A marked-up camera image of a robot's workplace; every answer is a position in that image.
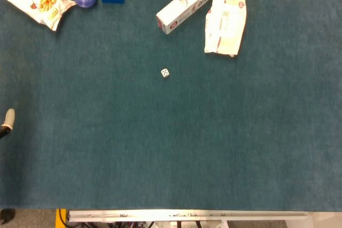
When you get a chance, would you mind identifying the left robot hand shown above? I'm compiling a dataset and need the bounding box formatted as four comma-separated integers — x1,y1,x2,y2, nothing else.
0,108,16,139

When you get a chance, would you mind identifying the white toothpaste box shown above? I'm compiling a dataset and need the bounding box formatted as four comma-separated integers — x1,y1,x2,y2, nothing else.
156,0,220,35

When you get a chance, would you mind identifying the white crumpled wrapper packet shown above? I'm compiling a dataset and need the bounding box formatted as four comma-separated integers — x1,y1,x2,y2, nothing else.
204,0,247,58

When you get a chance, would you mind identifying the yellow frame bracket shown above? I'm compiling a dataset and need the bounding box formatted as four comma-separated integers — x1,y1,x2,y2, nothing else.
55,208,71,228

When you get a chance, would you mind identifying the aluminium frame rail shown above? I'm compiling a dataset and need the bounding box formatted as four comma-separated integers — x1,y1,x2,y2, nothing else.
66,209,315,223

